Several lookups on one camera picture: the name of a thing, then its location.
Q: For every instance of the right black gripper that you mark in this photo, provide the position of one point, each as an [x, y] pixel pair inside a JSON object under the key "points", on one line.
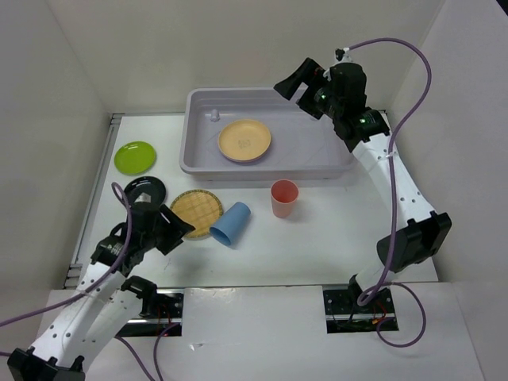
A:
{"points": [[310, 71]]}

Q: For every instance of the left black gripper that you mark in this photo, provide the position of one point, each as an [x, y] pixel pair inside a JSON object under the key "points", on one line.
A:
{"points": [[176, 228]]}

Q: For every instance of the woven bamboo plate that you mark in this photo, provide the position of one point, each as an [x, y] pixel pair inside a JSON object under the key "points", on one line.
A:
{"points": [[199, 208]]}

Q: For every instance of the blue plastic cup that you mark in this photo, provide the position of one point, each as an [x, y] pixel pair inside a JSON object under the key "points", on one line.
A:
{"points": [[228, 228]]}

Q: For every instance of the purple plastic plate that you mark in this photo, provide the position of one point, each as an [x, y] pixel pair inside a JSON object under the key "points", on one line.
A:
{"points": [[238, 161]]}

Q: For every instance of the cream yellow plastic plate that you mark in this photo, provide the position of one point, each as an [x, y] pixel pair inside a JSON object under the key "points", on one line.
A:
{"points": [[244, 139]]}

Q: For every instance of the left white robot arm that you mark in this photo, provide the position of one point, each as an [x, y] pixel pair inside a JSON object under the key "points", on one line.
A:
{"points": [[108, 296]]}

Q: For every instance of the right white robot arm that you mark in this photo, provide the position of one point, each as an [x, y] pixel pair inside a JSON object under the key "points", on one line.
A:
{"points": [[417, 229]]}

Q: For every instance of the lavender plastic bin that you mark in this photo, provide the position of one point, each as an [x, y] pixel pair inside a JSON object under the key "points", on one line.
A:
{"points": [[302, 147]]}

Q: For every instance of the black glossy plate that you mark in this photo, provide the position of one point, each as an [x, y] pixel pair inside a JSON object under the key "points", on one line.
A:
{"points": [[148, 184]]}

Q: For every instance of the lime green plate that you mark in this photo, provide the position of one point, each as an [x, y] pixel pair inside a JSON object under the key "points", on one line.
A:
{"points": [[134, 158]]}

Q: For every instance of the salmon pink plastic cup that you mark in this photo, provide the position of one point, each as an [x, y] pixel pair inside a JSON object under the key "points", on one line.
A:
{"points": [[284, 194]]}

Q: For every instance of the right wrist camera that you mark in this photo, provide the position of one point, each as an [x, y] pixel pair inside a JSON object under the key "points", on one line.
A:
{"points": [[342, 56]]}

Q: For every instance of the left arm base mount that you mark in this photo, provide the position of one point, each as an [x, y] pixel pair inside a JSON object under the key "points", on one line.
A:
{"points": [[166, 310]]}

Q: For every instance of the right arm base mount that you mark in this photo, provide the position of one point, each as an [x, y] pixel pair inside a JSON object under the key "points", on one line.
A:
{"points": [[343, 315]]}

